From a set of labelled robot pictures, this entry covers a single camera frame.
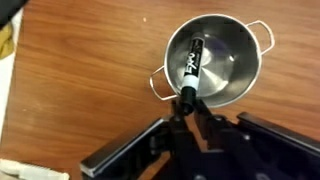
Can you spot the black Expo marker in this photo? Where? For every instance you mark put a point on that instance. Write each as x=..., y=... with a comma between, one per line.
x=192, y=66

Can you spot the white crumpled paper strip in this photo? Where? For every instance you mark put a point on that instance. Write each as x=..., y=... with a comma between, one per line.
x=30, y=170

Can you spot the yellow cloth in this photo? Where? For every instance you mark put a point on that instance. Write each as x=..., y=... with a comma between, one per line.
x=6, y=41

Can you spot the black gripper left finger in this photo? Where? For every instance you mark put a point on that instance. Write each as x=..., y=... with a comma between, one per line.
x=133, y=146

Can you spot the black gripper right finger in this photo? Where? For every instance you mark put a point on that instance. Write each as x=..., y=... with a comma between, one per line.
x=266, y=146

